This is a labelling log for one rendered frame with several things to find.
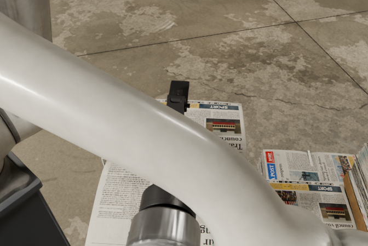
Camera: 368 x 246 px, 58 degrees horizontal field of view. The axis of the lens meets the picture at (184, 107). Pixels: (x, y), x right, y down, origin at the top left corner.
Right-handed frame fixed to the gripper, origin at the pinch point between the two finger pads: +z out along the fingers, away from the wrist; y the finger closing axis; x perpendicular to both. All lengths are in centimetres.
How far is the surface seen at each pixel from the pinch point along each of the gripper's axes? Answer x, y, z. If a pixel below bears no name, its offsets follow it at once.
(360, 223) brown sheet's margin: 47, 39, 7
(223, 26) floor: 22, 103, 252
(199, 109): 3.4, 11.5, 16.6
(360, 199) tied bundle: 47, 35, 12
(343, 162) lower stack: 62, 61, 49
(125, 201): -9.0, 13.2, -8.6
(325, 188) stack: 42, 40, 19
